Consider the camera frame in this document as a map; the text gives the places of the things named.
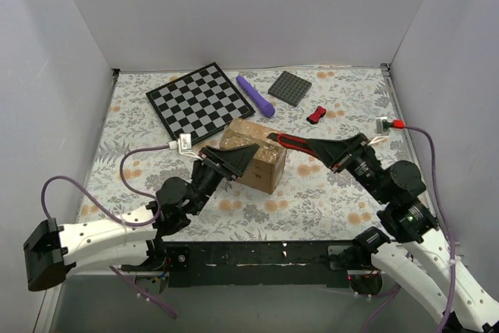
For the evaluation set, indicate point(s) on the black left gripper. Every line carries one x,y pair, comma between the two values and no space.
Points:
218,161

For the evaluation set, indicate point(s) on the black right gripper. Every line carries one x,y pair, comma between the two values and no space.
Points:
348,154

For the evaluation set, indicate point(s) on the brown cardboard express box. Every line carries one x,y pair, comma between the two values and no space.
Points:
265,170

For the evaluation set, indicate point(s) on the red black utility knife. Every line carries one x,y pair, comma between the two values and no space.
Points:
293,143

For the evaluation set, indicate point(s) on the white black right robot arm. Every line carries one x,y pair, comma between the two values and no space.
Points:
411,247

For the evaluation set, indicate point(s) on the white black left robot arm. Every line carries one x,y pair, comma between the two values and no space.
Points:
52,250

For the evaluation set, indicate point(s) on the red black knife cap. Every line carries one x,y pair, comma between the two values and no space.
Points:
317,115

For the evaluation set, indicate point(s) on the black white checkerboard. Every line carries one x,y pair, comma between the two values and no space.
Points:
201,103

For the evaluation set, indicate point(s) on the dark grey studded baseplate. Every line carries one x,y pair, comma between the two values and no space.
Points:
289,88

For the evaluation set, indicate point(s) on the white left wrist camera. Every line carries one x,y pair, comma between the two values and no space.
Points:
184,146

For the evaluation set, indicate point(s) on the purple cylindrical handle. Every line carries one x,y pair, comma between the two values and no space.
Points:
266,108

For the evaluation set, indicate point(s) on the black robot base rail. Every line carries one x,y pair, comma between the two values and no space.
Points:
332,263

